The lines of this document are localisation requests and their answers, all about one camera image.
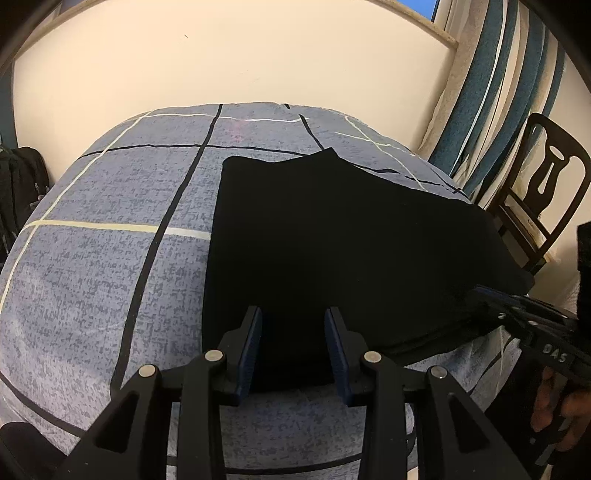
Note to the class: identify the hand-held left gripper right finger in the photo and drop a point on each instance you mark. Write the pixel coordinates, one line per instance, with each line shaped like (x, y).
(336, 353)

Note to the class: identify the person's right hand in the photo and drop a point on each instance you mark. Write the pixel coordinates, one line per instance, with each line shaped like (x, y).
(570, 410)

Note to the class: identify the black pants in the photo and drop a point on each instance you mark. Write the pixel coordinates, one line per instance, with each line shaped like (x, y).
(351, 258)

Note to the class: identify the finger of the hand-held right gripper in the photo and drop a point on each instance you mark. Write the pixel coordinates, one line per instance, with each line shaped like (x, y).
(517, 302)
(512, 321)

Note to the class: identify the blue striped curtain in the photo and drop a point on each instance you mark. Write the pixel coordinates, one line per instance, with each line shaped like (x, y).
(489, 92)
(5, 115)

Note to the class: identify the black backpack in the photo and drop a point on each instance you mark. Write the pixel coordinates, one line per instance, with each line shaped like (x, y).
(21, 194)

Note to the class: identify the beige window sill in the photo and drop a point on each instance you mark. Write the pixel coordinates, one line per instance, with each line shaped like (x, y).
(425, 25)

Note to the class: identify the blue checked bed cover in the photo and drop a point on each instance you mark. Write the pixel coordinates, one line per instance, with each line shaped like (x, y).
(115, 258)

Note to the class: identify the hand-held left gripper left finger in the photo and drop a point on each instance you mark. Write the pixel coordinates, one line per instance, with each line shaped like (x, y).
(249, 350)

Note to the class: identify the window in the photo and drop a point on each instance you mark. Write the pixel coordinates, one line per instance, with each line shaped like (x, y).
(422, 7)

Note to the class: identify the dark wooden chair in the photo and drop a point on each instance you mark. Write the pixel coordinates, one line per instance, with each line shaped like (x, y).
(549, 184)

